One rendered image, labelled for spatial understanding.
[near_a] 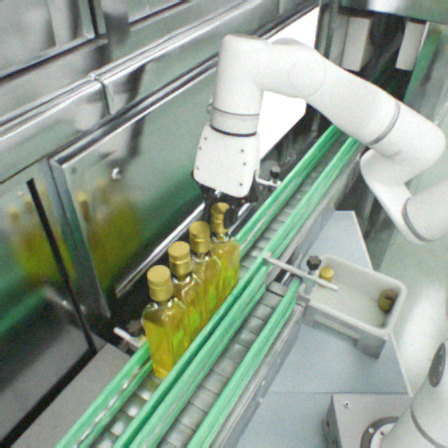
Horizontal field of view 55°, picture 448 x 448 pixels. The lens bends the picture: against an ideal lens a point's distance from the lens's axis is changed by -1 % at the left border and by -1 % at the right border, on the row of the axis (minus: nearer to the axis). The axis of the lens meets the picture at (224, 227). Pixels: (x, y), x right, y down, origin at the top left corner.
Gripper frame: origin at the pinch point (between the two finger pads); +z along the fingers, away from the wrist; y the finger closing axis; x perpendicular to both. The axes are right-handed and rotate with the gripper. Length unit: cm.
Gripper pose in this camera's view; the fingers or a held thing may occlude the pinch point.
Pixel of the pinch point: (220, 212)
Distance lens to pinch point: 75.9
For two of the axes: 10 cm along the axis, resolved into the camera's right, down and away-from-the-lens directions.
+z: -1.4, 8.6, 5.0
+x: 5.1, -3.7, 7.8
